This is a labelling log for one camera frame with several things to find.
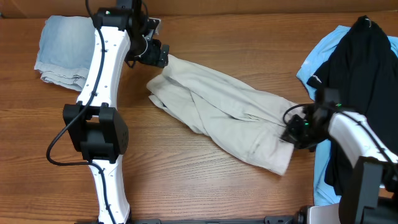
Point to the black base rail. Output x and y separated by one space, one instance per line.
214 221

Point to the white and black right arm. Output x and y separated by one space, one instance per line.
371 196

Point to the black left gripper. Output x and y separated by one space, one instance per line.
162 56

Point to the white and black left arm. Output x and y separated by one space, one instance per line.
123 36

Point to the beige khaki shorts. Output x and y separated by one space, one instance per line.
243 121

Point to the black t-shirt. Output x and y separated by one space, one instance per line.
361 63

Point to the folded light blue denim shorts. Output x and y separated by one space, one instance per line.
65 51

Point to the light blue t-shirt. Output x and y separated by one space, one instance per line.
332 172

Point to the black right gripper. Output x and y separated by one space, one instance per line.
292 135

